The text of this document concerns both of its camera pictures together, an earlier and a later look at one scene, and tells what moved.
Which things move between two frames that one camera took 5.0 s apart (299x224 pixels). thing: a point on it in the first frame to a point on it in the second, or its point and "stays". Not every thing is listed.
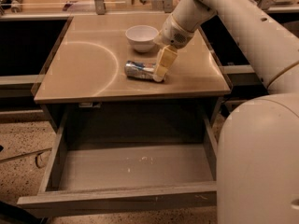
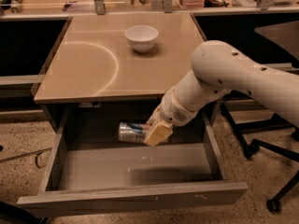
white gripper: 170,32 to 173,109
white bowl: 141,37 stays
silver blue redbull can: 139,70 to 132,132
